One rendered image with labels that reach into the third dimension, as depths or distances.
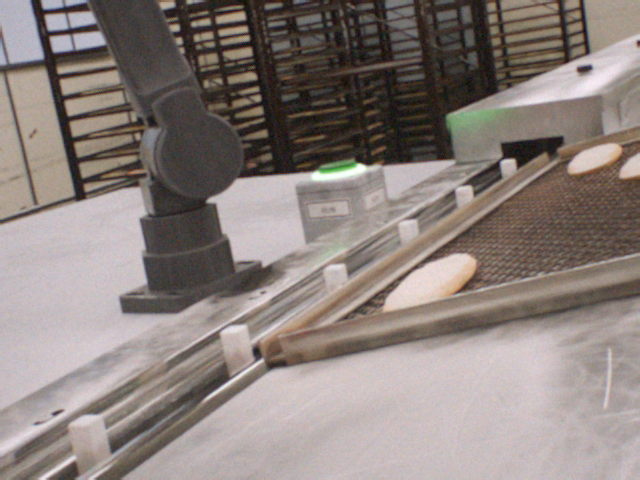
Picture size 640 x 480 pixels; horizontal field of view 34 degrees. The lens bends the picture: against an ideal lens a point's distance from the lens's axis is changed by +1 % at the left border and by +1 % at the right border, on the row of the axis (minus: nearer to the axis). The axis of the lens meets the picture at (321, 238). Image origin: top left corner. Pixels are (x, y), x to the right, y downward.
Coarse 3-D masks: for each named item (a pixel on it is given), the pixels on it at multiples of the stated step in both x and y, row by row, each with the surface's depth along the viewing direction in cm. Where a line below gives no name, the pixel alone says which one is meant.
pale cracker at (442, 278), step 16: (464, 256) 56; (416, 272) 54; (432, 272) 53; (448, 272) 52; (464, 272) 53; (400, 288) 52; (416, 288) 50; (432, 288) 50; (448, 288) 50; (384, 304) 51; (400, 304) 49
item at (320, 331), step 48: (576, 144) 91; (624, 144) 88; (528, 192) 79; (576, 192) 71; (624, 192) 65; (432, 240) 68; (480, 240) 65; (528, 240) 59; (576, 240) 54; (624, 240) 50; (384, 288) 59; (528, 288) 43; (576, 288) 42; (624, 288) 41; (288, 336) 48; (336, 336) 47; (384, 336) 46
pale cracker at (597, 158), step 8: (608, 144) 84; (584, 152) 83; (592, 152) 82; (600, 152) 80; (608, 152) 80; (616, 152) 81; (576, 160) 81; (584, 160) 79; (592, 160) 79; (600, 160) 79; (608, 160) 79; (576, 168) 79; (584, 168) 78; (592, 168) 78; (600, 168) 78; (576, 176) 79
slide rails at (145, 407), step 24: (552, 144) 132; (480, 192) 108; (432, 216) 99; (360, 264) 85; (288, 312) 74; (264, 336) 69; (216, 360) 65; (168, 384) 62; (192, 384) 62; (144, 408) 59; (120, 432) 56; (48, 456) 54; (72, 456) 53
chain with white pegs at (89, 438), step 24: (504, 168) 112; (456, 192) 100; (408, 240) 88; (336, 264) 77; (336, 288) 76; (240, 336) 64; (240, 360) 64; (72, 432) 52; (96, 432) 52; (96, 456) 52
